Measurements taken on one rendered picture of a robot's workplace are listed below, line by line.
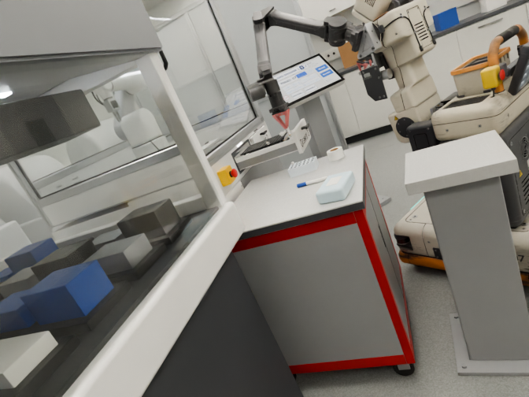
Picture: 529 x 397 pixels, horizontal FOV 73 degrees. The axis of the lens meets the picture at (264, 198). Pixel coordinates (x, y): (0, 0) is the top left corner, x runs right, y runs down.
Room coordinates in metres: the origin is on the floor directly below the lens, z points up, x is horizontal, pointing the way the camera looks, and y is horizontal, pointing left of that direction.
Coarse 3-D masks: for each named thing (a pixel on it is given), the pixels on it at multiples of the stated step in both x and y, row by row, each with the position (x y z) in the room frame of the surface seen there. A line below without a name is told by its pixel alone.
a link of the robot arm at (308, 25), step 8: (272, 8) 1.87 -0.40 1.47; (264, 16) 1.84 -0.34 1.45; (272, 16) 1.84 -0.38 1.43; (280, 16) 1.83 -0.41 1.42; (288, 16) 1.81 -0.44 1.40; (296, 16) 1.80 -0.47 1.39; (336, 16) 1.67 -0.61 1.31; (272, 24) 1.87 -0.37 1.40; (280, 24) 1.83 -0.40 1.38; (288, 24) 1.80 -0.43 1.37; (296, 24) 1.77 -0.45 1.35; (304, 24) 1.74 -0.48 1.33; (312, 24) 1.72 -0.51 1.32; (320, 24) 1.69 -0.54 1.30; (328, 24) 1.65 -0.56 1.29; (336, 24) 1.63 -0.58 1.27; (344, 24) 1.62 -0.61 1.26; (312, 32) 1.74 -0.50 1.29; (320, 32) 1.70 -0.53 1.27; (328, 32) 1.72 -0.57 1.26; (328, 40) 1.70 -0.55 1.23; (344, 40) 1.67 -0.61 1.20
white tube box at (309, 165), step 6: (300, 162) 1.55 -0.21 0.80; (306, 162) 1.51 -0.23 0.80; (312, 162) 1.48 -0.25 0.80; (318, 162) 1.55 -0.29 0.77; (294, 168) 1.51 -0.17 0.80; (300, 168) 1.50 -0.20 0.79; (306, 168) 1.49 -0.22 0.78; (312, 168) 1.48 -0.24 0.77; (294, 174) 1.51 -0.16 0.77; (300, 174) 1.50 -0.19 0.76
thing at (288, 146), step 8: (288, 136) 1.90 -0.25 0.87; (280, 144) 1.67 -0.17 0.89; (288, 144) 1.65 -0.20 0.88; (240, 152) 1.90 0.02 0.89; (256, 152) 1.72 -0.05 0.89; (264, 152) 1.70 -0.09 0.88; (272, 152) 1.68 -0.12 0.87; (280, 152) 1.67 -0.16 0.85; (288, 152) 1.66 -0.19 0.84; (240, 160) 1.75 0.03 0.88; (248, 160) 1.74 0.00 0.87; (256, 160) 1.72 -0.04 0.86; (264, 160) 1.71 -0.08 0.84; (240, 168) 1.76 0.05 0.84
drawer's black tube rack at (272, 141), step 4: (276, 136) 1.86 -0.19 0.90; (280, 136) 1.80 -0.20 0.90; (264, 140) 1.90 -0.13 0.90; (268, 140) 1.84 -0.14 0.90; (272, 140) 1.79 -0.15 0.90; (276, 140) 1.75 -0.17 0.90; (252, 144) 1.95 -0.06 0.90; (256, 144) 1.89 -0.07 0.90; (260, 144) 1.84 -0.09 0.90; (264, 144) 1.78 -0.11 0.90; (268, 144) 1.73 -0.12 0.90; (272, 144) 1.86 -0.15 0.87; (248, 148) 1.87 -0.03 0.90; (252, 148) 1.82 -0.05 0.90; (256, 148) 1.77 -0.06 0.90; (260, 148) 1.75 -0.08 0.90; (244, 152) 1.81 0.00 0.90; (248, 152) 1.77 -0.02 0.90; (252, 152) 1.88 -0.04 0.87
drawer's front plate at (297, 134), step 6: (300, 126) 1.74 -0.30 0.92; (294, 132) 1.62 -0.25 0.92; (300, 132) 1.70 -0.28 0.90; (306, 132) 1.82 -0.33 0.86; (294, 138) 1.62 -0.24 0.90; (300, 138) 1.66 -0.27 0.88; (306, 138) 1.78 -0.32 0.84; (300, 144) 1.62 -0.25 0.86; (306, 144) 1.73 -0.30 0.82; (300, 150) 1.62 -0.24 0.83
